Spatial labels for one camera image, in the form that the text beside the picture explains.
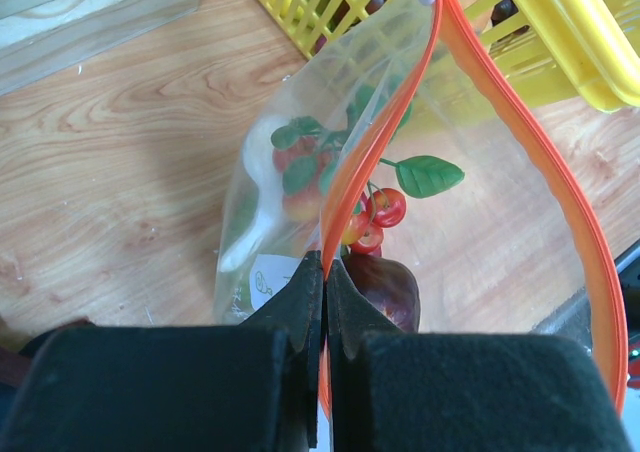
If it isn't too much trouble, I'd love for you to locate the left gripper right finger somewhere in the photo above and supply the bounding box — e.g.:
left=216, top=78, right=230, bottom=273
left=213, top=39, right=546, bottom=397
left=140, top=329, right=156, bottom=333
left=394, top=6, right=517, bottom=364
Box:
left=325, top=261, right=630, bottom=451

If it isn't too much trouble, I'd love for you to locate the clear zip top bag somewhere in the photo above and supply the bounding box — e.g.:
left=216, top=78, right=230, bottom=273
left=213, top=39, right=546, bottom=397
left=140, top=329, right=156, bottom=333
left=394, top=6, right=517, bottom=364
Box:
left=213, top=0, right=629, bottom=418

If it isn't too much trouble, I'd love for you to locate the white toy mushroom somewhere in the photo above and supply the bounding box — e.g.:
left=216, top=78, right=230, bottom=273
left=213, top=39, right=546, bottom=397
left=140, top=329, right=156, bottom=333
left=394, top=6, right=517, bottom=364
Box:
left=218, top=114, right=288, bottom=272

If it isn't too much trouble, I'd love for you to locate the toy cherry bunch with leaves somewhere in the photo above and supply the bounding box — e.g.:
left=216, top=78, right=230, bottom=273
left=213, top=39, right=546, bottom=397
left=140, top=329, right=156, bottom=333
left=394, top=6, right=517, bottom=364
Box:
left=270, top=85, right=465, bottom=253

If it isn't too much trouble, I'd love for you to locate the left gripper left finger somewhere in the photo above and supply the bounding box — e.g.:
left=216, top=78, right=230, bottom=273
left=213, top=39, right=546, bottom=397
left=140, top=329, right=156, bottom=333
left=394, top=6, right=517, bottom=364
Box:
left=1, top=252, right=323, bottom=451

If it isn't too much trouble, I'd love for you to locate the dark navy cloth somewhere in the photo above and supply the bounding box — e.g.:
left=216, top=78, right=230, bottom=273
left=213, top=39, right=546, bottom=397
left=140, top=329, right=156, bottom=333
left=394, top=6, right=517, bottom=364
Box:
left=1, top=318, right=94, bottom=423

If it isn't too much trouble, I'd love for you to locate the wooden clothes rack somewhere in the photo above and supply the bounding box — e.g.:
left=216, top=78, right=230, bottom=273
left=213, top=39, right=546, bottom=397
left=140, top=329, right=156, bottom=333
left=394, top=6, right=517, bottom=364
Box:
left=1, top=0, right=200, bottom=95

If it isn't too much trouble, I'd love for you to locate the yellow plastic shopping basket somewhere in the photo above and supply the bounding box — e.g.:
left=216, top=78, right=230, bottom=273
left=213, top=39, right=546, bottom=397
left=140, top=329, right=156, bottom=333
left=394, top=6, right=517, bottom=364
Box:
left=258, top=0, right=639, bottom=112

